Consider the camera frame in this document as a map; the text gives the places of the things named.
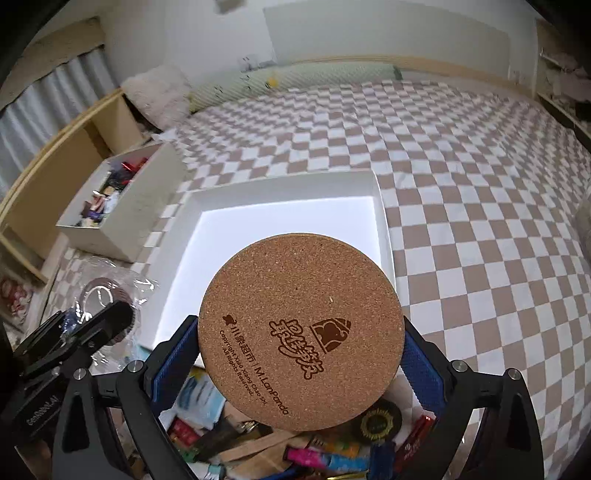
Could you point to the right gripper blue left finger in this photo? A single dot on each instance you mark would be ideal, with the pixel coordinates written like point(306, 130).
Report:
point(169, 364)

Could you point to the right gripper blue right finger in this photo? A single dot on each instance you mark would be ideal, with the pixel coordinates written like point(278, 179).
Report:
point(425, 368)

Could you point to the brown tape roll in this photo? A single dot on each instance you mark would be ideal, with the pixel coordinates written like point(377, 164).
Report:
point(101, 282)

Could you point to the plain cork coaster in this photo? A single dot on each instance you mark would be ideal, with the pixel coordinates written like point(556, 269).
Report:
point(292, 372)

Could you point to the blue white sachet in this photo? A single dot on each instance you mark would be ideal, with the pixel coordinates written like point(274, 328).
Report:
point(198, 402)

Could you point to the black round gold tin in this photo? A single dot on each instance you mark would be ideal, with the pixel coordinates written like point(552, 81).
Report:
point(381, 422)

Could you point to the white shallow tray box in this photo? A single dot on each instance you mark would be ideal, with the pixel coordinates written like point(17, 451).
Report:
point(274, 243)

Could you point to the beige shoe box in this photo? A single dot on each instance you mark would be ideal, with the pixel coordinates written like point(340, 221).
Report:
point(114, 211)

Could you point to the checkered bed sheet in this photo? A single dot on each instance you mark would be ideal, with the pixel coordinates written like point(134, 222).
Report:
point(480, 194)

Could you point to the wooden bedside shelf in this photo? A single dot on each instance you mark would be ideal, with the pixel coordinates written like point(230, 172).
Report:
point(36, 200)

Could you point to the grey curtain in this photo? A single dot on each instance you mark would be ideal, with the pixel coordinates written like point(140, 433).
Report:
point(48, 105)

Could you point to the fluffy white pillow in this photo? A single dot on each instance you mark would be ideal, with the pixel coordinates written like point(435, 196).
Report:
point(160, 95)

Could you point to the green long bolster pillow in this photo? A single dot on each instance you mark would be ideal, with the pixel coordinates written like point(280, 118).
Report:
point(263, 81)

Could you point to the wooden closet shelf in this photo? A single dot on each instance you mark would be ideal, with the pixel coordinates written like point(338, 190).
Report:
point(562, 82)

